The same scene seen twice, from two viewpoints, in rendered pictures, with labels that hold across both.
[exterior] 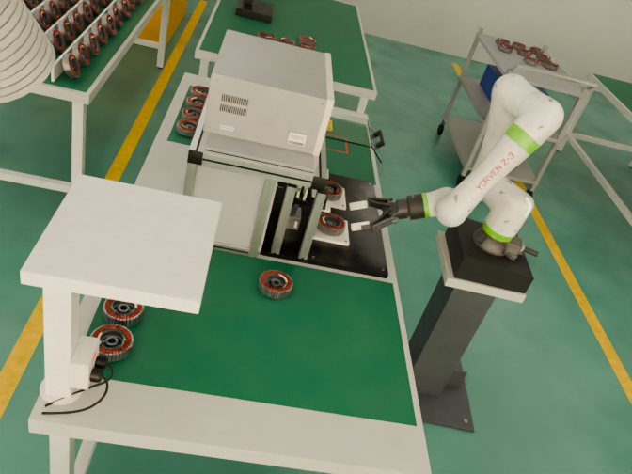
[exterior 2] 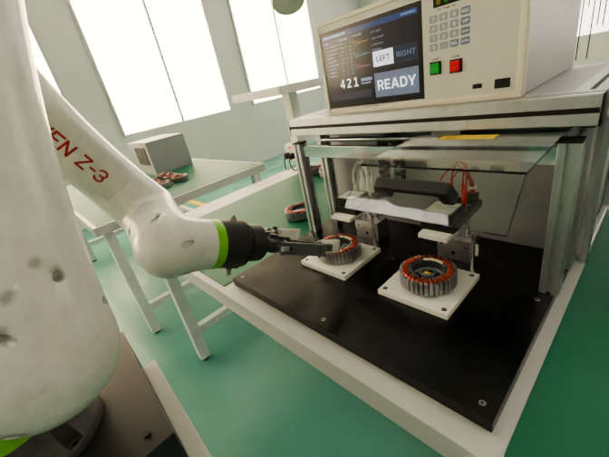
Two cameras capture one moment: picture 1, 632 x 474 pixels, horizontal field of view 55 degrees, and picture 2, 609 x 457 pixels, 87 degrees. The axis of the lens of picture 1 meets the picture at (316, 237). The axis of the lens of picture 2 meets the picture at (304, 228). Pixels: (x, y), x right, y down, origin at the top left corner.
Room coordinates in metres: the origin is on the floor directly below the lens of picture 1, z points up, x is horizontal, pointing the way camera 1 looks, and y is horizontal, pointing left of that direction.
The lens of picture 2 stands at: (2.52, -0.46, 1.21)
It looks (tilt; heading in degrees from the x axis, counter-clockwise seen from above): 24 degrees down; 151
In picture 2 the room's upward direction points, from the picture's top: 12 degrees counter-clockwise
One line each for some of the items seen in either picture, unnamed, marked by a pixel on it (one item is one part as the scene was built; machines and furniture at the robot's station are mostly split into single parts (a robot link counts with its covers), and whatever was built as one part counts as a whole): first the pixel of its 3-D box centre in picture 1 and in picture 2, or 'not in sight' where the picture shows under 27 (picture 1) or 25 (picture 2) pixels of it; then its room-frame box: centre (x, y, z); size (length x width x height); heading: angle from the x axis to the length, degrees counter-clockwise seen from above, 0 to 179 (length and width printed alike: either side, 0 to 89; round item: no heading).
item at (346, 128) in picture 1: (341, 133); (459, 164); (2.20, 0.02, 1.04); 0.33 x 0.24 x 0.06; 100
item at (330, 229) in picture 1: (330, 224); (339, 247); (1.91, -0.04, 0.80); 0.11 x 0.11 x 0.04
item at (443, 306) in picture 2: (327, 195); (428, 284); (2.15, 0.01, 0.78); 0.15 x 0.15 x 0.01; 10
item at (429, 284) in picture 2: (328, 190); (427, 274); (2.15, 0.01, 0.80); 0.11 x 0.11 x 0.04
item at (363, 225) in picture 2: (292, 217); (372, 226); (1.88, 0.10, 0.80); 0.08 x 0.05 x 0.06; 10
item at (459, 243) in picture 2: not in sight; (458, 244); (2.12, 0.15, 0.80); 0.08 x 0.05 x 0.06; 10
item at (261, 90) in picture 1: (271, 89); (444, 45); (1.98, 0.30, 1.22); 0.44 x 0.39 x 0.20; 10
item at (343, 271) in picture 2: (328, 229); (340, 256); (1.91, -0.04, 0.78); 0.15 x 0.15 x 0.01; 10
